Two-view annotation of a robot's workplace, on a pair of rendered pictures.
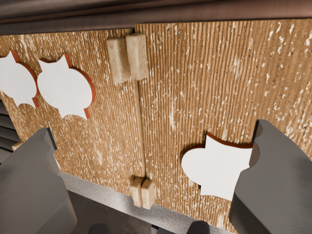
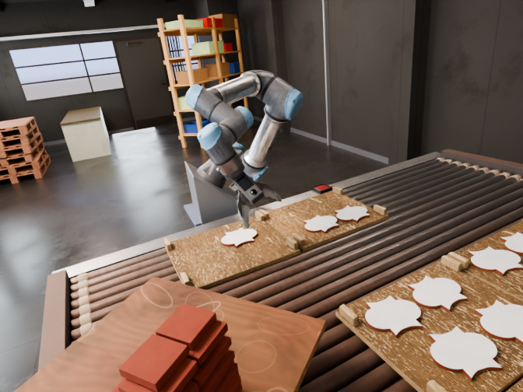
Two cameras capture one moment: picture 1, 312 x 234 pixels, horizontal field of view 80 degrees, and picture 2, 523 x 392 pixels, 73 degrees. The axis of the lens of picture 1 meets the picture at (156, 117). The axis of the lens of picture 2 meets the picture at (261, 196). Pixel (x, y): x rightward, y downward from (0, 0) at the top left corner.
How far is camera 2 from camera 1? 1.08 m
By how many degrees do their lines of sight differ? 33
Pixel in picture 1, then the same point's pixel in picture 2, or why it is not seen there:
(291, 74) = (243, 260)
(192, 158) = (253, 233)
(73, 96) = (314, 223)
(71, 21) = (333, 243)
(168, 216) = not seen: hidden behind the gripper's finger
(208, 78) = (265, 251)
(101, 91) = (303, 232)
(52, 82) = (328, 222)
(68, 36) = (328, 237)
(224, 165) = (242, 237)
